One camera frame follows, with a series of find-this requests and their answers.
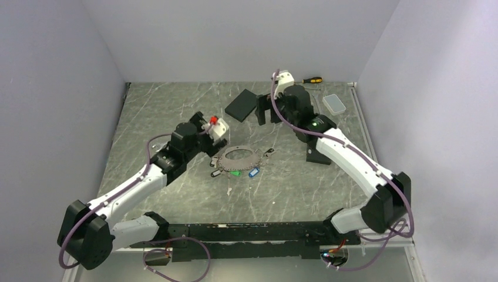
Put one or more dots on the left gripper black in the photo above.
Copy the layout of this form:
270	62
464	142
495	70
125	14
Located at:
209	148

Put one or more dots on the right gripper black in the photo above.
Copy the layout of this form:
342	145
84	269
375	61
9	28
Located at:
264	103

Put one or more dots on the key bunch with rings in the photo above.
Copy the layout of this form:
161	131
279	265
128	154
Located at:
254	158

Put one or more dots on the blue key tag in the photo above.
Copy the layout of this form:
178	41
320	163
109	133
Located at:
255	171

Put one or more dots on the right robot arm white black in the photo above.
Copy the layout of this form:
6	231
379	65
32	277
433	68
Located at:
388	194

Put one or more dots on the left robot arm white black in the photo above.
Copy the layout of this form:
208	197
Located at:
91	231

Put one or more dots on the black flat box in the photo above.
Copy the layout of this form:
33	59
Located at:
242	105

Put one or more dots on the black key tag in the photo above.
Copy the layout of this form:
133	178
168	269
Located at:
215	173

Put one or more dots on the large silver wrench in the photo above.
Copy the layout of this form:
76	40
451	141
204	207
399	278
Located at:
156	147

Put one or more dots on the orange black screwdriver rear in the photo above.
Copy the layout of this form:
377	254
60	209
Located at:
314	80

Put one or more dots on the clear plastic box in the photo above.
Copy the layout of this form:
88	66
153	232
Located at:
334	104

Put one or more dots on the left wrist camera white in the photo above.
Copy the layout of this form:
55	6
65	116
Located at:
217	127

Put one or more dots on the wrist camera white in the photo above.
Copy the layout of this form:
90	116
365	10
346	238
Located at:
217	127
281	80

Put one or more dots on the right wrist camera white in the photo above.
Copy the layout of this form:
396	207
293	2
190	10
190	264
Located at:
281	80

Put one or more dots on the black network switch box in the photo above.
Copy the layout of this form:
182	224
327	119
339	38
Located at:
313	156

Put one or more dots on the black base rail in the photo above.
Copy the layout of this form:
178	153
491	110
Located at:
304	239

